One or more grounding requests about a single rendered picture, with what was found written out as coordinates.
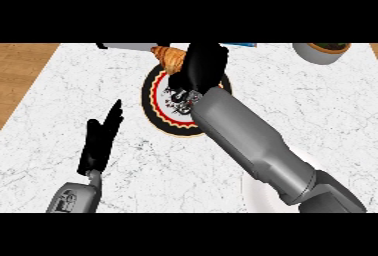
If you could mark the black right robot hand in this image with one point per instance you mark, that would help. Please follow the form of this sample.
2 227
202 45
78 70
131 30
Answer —
202 66

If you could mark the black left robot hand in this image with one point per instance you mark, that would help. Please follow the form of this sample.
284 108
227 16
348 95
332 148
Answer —
98 146

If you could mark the golden brown croissant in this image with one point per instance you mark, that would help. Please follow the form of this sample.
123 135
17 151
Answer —
171 56

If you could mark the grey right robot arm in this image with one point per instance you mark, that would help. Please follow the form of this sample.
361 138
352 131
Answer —
256 143

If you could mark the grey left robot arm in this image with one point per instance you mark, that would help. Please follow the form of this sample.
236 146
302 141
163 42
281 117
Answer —
75 198

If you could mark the black red patterned plate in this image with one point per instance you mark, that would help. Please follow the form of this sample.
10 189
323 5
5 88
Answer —
157 106

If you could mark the blue flat object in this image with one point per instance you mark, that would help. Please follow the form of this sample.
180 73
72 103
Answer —
242 44

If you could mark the grey black appliance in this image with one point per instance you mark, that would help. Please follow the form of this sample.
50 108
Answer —
131 46

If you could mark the grey plant pot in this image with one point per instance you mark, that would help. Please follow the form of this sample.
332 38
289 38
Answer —
320 55

